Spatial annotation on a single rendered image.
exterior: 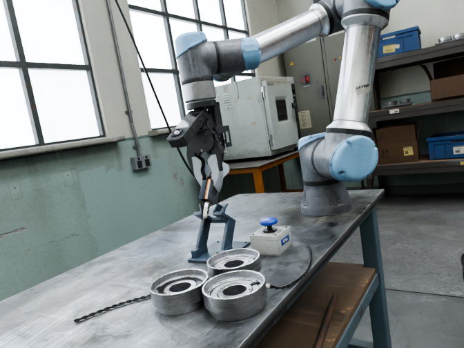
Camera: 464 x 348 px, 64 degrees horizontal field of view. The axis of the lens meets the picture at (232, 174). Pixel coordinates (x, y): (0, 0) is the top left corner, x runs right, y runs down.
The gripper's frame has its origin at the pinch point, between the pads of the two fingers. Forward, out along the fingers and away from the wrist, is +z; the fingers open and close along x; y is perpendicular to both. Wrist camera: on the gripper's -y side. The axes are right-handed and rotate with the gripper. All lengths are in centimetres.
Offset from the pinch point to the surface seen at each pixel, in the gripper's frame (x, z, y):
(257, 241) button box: -10.9, 12.7, -0.6
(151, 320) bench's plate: -5.3, 16.0, -30.1
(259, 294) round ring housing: -22.6, 12.7, -23.5
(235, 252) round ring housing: -9.3, 12.5, -8.1
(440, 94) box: -40, -11, 326
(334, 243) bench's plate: -25.3, 16.0, 8.1
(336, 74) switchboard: 60, -51, 361
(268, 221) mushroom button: -13.2, 8.6, 1.3
